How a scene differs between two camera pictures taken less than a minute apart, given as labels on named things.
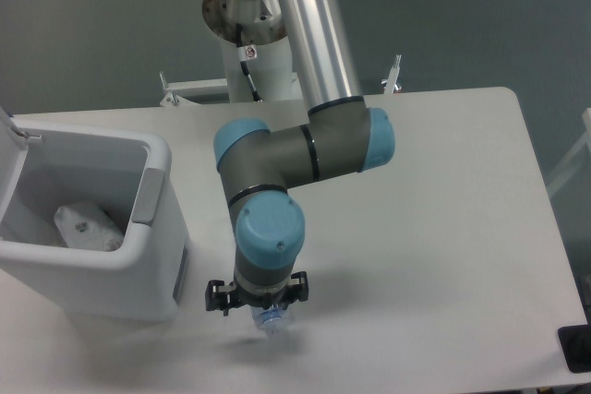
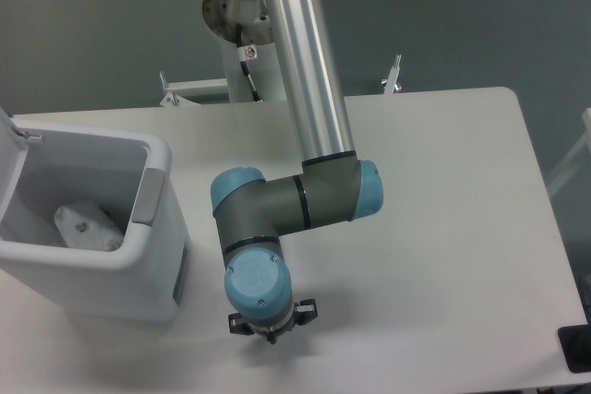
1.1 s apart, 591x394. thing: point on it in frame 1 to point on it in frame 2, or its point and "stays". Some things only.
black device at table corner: (575, 345) stays
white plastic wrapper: (84, 225) stays
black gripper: (223, 301) to (305, 311)
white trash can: (46, 165) stays
